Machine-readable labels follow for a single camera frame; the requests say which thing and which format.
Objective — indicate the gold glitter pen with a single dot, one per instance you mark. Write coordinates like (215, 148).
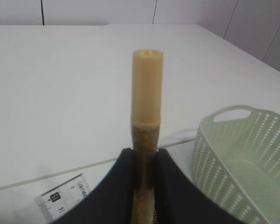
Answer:
(145, 126)

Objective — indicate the clear plastic ruler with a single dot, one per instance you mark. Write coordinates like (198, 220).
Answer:
(56, 202)

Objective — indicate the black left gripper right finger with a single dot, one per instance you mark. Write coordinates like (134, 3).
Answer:
(178, 201)

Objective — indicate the green plastic woven basket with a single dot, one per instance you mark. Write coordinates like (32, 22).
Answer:
(236, 162)

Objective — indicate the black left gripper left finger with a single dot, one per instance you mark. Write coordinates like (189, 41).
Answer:
(111, 202)

